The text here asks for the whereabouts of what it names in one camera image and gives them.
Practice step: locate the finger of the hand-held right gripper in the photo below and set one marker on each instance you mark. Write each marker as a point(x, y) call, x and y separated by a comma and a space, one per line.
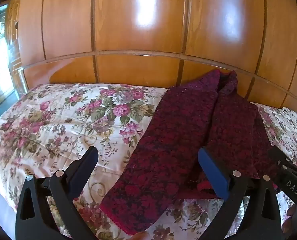
point(292, 177)

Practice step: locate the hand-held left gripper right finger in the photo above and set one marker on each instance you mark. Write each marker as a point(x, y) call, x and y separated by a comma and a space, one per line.
point(213, 172)

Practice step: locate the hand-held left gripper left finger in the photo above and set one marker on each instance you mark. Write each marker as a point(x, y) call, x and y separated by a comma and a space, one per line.
point(86, 165)

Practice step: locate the maroon knit garment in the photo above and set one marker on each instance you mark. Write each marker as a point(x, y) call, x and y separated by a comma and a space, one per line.
point(173, 140)

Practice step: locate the person's right hand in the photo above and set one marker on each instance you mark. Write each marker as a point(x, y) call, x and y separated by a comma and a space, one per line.
point(289, 217)

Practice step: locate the floral bedspread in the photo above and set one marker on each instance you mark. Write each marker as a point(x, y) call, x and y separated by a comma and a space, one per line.
point(58, 120)

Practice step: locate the wooden glazed door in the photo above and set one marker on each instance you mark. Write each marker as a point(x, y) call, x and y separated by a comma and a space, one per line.
point(3, 62)

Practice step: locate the wooden panelled headboard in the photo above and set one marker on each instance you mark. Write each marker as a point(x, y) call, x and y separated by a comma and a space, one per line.
point(143, 30)

